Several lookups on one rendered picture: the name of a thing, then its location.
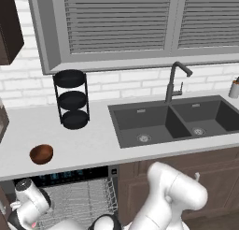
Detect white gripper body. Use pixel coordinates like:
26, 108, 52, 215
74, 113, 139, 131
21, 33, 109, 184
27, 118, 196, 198
7, 201, 39, 230

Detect black dishwasher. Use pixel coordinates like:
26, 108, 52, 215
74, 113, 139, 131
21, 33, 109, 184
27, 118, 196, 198
12, 165, 120, 230

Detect brown wooden bowl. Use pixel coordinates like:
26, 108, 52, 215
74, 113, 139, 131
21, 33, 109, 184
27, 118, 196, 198
29, 143, 54, 165

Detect brown cupboard door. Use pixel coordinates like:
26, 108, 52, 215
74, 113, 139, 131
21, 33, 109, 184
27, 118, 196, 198
183, 145, 239, 221
118, 152, 202, 225

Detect dark boxy appliance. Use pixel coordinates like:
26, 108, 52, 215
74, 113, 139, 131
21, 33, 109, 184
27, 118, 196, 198
0, 97, 10, 144

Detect black three-tier stand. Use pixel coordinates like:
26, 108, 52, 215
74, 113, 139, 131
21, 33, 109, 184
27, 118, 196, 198
52, 68, 91, 131

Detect dark grey double sink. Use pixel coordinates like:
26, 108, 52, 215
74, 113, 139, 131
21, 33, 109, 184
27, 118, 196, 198
107, 94, 239, 150

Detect dark grey tap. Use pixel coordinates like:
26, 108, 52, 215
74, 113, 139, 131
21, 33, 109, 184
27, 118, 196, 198
164, 61, 194, 105

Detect wide grey window blind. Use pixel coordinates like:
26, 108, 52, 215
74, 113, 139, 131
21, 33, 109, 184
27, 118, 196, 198
63, 0, 173, 55

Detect white soap dispenser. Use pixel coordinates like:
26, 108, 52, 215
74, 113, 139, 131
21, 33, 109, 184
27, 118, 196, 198
228, 77, 239, 99

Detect narrow grey window blind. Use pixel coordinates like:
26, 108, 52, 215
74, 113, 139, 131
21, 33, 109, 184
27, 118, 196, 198
176, 0, 239, 50

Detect grey wire dishwasher rack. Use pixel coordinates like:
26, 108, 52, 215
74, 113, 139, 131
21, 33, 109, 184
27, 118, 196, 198
35, 177, 119, 230

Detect grey window frame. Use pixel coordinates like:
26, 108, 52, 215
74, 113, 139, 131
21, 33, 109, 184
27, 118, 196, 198
26, 0, 239, 76

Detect dark brown wall cupboard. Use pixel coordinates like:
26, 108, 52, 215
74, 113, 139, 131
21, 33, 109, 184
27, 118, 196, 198
0, 0, 25, 66

